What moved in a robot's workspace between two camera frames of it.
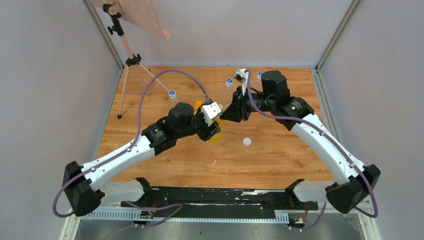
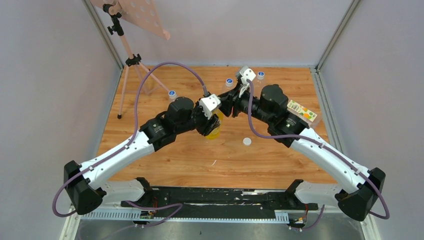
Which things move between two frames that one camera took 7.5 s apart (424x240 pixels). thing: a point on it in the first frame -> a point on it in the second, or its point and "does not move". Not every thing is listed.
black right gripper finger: [238, 99] -> [229, 95]
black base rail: [223, 203] does not move
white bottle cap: [247, 141] does not move
